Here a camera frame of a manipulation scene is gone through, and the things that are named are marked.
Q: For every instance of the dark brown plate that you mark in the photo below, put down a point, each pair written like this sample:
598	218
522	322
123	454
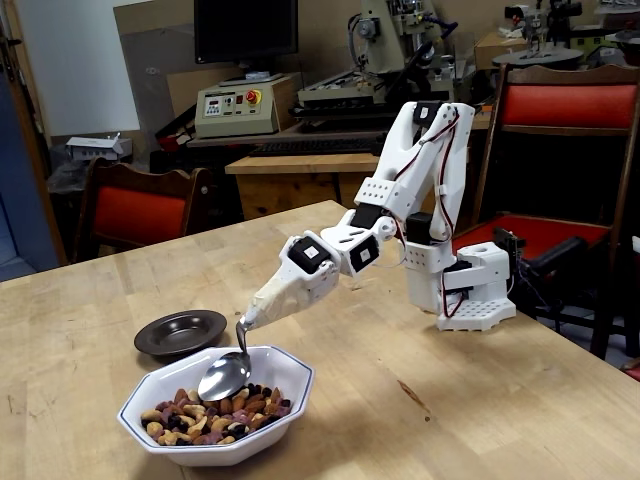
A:
175	330

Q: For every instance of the leaning grey board panel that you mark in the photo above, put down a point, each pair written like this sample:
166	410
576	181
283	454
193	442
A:
150	100

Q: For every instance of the beige control box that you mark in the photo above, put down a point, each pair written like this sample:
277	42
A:
235	115

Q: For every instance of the small wooden red-cushioned chair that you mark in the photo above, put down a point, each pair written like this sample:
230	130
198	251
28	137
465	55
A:
140	215

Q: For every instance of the small white device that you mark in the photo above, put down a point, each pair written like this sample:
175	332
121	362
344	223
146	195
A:
95	146

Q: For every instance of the bent metal spoon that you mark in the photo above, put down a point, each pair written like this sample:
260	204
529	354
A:
222	377

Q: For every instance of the green box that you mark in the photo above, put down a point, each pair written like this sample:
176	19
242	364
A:
600	50

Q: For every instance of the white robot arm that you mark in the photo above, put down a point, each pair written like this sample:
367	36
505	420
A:
460	150

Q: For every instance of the black circuit board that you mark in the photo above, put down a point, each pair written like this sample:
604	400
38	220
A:
507	240

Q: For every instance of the small dark machine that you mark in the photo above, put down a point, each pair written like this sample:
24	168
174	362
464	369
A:
562	12

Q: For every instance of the black computer monitor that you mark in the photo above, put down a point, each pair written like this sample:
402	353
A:
245	30

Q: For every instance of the black and red case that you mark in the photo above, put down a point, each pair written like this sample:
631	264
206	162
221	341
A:
172	137

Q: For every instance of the black keyboard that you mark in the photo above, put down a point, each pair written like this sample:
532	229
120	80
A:
310	146

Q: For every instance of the beige milling machine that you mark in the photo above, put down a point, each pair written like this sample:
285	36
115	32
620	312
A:
385	45

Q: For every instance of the large wooden red-cushioned chair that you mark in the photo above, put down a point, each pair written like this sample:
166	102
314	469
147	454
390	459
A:
570	105

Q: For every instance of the brown cardboard box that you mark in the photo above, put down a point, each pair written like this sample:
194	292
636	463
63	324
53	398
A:
492	50

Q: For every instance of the white octagonal bowl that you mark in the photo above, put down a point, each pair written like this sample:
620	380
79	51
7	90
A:
225	450

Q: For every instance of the wooden workbench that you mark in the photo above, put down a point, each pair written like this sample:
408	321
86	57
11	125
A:
300	164

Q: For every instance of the red object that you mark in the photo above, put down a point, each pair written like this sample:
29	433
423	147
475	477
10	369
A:
634	371

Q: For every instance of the mixed nuts and dried fruit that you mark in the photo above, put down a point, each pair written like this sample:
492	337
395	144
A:
220	415

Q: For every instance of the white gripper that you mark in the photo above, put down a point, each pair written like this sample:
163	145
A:
294	288

